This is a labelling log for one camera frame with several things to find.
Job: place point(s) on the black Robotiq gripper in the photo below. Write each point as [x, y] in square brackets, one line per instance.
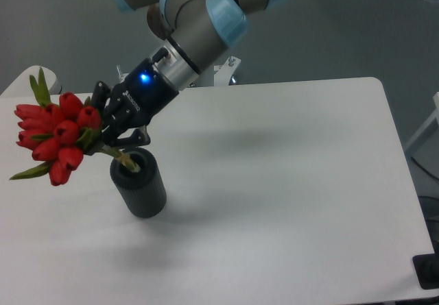
[132, 103]

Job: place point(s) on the red tulip bouquet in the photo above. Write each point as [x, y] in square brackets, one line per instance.
[57, 134]

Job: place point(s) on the dark grey ribbed vase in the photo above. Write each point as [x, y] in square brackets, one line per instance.
[143, 192]

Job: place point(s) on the black device at table edge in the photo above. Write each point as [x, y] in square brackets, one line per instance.
[426, 267]

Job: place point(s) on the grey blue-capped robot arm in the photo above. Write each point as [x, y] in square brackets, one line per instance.
[198, 32]

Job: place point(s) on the white furniture frame right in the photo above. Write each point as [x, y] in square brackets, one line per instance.
[421, 135]

